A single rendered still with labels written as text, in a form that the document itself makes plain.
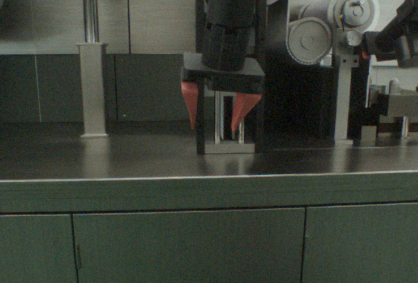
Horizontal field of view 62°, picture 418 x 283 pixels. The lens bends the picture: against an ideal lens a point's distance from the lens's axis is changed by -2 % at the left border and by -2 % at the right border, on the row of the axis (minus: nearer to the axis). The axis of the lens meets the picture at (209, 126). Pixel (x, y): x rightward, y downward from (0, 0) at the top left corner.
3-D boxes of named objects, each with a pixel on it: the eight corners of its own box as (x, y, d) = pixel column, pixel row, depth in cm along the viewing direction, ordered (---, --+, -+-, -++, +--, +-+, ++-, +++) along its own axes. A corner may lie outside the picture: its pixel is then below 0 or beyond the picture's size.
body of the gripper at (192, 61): (181, 64, 50) (187, 10, 46) (253, 70, 51) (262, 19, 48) (183, 83, 44) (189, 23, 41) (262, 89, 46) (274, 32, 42)
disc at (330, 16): (360, 50, 97) (317, 21, 94) (360, 50, 97) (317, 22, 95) (389, 2, 95) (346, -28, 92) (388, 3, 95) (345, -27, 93)
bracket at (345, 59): (335, 146, 94) (343, 27, 88) (326, 140, 100) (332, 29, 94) (353, 145, 94) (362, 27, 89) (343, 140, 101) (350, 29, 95)
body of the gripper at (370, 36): (401, 57, 92) (418, 43, 85) (365, 56, 91) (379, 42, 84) (397, 35, 94) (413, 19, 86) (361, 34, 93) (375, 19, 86)
